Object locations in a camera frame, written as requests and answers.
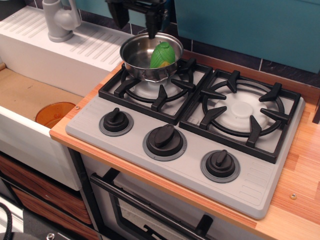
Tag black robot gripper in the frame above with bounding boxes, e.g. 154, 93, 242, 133
105, 0, 166, 40

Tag stainless steel pot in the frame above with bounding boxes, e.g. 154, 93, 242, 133
120, 32, 184, 83

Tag green yellow toy corncob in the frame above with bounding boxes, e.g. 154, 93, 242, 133
149, 42, 176, 69

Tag black left stove knob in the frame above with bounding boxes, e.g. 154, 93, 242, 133
99, 107, 134, 137

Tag black stove knob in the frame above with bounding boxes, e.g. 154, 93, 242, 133
142, 124, 188, 162
200, 149, 241, 184
99, 107, 134, 137

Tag black middle stove knob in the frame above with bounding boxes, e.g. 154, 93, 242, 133
142, 124, 188, 162

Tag black right stove knob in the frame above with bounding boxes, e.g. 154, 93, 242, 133
200, 149, 241, 184

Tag grey toy stove top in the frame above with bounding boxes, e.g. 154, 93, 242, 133
65, 46, 306, 221

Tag grey toy faucet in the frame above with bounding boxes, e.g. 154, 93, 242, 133
42, 0, 81, 43

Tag white toy sink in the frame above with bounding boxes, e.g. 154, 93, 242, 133
0, 6, 130, 191

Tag orange sink drain plug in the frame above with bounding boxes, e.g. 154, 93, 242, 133
35, 102, 76, 129

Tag black right burner grate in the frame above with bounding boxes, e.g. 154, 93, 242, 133
179, 69, 305, 164

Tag toy oven door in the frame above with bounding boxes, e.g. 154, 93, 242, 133
81, 155, 259, 240

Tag wood grain drawer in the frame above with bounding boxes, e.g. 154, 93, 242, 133
0, 154, 99, 240

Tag black braided cable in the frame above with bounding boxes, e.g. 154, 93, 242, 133
0, 202, 14, 240

